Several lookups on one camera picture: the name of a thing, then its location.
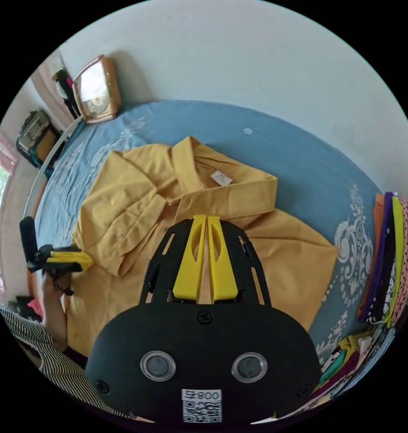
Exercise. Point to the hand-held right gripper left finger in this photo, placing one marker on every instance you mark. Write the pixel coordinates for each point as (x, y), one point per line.
(190, 257)

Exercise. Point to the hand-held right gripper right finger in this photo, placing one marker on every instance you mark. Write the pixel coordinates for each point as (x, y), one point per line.
(222, 264)

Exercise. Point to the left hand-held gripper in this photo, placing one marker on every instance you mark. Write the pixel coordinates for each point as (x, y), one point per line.
(46, 262)

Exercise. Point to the yellow short sleeve shirt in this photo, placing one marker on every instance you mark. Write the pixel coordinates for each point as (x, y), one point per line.
(285, 264)

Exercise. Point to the person's left forearm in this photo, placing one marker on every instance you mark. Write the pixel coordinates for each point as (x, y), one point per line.
(55, 324)

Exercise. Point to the person's left hand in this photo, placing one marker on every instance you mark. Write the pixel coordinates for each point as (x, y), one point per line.
(53, 289)

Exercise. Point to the person's body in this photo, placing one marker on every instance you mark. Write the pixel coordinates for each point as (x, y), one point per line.
(55, 365)

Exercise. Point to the pink curtain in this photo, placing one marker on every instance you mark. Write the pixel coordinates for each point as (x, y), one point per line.
(4, 150)

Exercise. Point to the dark shelf with bags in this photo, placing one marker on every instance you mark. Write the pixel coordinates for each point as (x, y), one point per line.
(36, 135)

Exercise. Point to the bed with blue printed sheet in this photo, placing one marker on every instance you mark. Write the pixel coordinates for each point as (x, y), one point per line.
(258, 142)

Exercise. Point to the heap of loose clothes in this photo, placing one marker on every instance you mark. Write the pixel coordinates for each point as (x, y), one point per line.
(349, 365)

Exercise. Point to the pile of folded clothes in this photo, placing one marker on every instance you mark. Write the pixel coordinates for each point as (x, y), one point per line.
(390, 264)

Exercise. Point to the wooden framed pendulum clock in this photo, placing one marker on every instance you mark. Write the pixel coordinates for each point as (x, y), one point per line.
(95, 89)

